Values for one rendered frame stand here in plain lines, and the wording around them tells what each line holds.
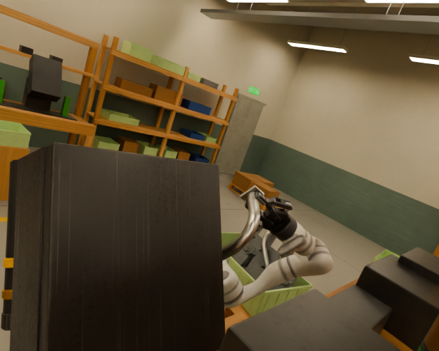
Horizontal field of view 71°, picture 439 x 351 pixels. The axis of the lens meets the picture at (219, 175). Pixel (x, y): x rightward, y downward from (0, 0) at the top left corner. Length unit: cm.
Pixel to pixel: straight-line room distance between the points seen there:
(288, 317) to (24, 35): 581
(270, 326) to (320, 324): 6
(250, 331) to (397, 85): 815
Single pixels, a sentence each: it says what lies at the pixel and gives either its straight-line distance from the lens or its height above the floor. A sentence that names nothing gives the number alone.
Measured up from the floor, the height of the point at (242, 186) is 23.
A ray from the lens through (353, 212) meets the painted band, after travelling 817.
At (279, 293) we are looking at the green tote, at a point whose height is 94.
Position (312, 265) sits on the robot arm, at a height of 142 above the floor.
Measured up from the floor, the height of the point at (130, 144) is 47.
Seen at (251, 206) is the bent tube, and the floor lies 156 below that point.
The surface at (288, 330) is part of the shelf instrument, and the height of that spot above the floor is 161.
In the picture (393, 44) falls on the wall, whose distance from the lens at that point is 874.
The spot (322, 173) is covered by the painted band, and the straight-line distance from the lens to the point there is 854.
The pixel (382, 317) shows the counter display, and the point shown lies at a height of 159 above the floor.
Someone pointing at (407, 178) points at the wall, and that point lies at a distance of 785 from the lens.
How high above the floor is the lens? 178
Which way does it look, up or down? 13 degrees down
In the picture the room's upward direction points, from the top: 20 degrees clockwise
